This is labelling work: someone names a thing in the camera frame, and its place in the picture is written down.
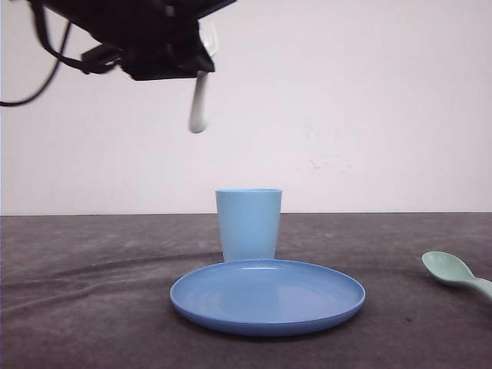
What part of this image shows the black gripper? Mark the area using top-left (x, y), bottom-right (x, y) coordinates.
top-left (40, 0), bottom-right (230, 81)

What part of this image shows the black cable on left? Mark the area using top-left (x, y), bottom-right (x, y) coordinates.
top-left (0, 0), bottom-right (128, 107)

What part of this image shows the blue plastic plate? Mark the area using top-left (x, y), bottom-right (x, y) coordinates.
top-left (169, 259), bottom-right (366, 337)

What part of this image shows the light blue plastic cup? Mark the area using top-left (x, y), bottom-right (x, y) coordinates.
top-left (215, 188), bottom-right (282, 261)

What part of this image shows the white plastic fork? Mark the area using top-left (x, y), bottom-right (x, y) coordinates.
top-left (188, 20), bottom-right (219, 134)

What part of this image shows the dark grey tablecloth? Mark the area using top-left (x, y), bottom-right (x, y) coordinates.
top-left (1, 213), bottom-right (491, 368)

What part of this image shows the mint green plastic spoon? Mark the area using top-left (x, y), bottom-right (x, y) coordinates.
top-left (421, 251), bottom-right (491, 300)

